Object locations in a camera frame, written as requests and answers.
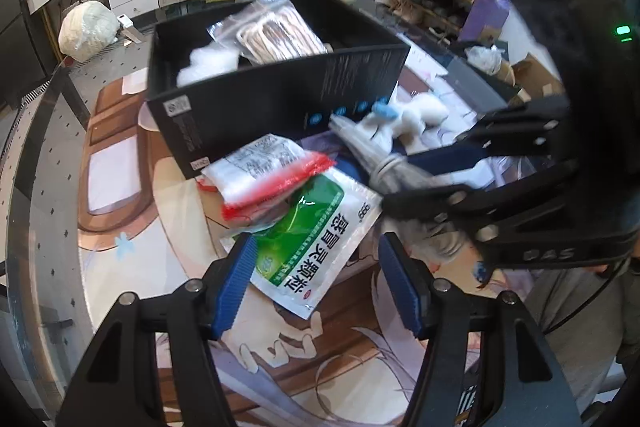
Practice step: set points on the white paper slip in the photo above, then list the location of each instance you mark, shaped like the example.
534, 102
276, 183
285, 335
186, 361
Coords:
135, 83

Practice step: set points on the person's grey clothing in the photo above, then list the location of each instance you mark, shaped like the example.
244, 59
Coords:
575, 357

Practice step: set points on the open cardboard box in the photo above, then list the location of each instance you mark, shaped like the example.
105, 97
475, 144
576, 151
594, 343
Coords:
537, 79

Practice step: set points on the white and blue plush toy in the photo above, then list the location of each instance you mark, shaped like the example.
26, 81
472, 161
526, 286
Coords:
415, 117

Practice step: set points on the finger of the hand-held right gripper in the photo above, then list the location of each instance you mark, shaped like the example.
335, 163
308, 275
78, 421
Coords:
520, 127
500, 202

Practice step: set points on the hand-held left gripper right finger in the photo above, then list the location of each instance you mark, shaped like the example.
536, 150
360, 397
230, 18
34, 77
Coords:
400, 287

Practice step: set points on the black cardboard box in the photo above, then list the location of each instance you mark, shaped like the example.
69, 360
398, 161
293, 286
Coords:
260, 107

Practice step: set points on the white bundled plastic bag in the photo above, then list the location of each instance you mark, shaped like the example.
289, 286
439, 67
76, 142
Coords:
87, 29

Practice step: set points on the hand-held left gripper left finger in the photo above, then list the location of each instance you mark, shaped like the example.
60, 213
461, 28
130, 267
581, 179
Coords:
235, 287

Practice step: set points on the white cotton wad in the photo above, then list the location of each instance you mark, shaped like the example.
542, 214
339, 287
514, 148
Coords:
207, 64

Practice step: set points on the green and white sachet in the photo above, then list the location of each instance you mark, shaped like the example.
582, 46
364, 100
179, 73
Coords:
305, 237

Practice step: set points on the purple bag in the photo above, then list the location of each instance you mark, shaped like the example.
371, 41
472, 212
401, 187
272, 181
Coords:
482, 19

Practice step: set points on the red-edged clear zip bag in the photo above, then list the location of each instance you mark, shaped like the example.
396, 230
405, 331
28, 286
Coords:
265, 172

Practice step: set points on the white dotted rug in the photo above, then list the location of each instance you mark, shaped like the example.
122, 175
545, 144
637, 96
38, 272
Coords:
45, 187

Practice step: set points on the crumpled white plastic bag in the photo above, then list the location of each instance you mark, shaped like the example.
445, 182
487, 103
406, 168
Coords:
484, 58

